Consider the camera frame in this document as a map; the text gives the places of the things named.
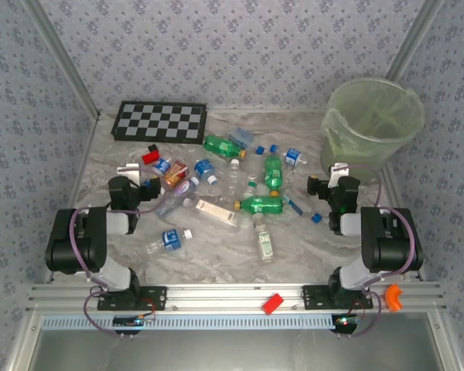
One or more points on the clear bottle blue stripe label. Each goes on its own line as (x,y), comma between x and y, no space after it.
(316,218)

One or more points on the green bottle yellow cap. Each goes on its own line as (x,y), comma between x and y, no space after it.
(261,205)
(273,174)
(220,146)

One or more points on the small blue label bottle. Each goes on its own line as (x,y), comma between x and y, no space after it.
(162,165)

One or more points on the clear bottle blue cap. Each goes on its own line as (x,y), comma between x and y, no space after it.
(273,148)
(260,150)

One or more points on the red yellow label bottle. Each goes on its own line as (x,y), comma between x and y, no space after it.
(175,174)

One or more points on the clear bottle purple white label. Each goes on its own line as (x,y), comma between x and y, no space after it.
(181,189)

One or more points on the clear bottle green white label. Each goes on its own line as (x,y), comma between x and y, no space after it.
(265,241)

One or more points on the blue Pocari Sweat bottle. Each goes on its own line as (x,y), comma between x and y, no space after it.
(204,169)

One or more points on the clear bottle white barcode label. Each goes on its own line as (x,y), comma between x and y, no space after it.
(216,212)

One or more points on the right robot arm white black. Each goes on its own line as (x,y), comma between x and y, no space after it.
(390,247)

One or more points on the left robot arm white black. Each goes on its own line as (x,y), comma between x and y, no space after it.
(77,249)

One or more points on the green plastic bin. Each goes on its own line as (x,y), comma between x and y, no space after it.
(355,166)

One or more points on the red block black end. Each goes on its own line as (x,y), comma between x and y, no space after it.
(150,156)

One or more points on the black white chessboard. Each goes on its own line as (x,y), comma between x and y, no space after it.
(158,121)

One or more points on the orange curved plastic piece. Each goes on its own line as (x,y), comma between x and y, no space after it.
(390,295)

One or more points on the small circuit board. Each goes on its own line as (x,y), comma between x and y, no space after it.
(346,320)
(129,320)

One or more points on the red plastic block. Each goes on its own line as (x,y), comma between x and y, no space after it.
(272,304)

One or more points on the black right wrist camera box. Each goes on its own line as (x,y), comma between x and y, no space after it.
(316,188)

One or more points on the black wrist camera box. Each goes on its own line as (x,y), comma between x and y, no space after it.
(152,190)
(316,188)

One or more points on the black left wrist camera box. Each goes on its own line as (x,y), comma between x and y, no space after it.
(152,190)

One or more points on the aluminium back rail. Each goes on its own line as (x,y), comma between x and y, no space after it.
(255,110)

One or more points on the aluminium frame post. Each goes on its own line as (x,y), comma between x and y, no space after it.
(64,58)
(413,38)

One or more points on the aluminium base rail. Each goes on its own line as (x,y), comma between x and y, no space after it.
(224,297)

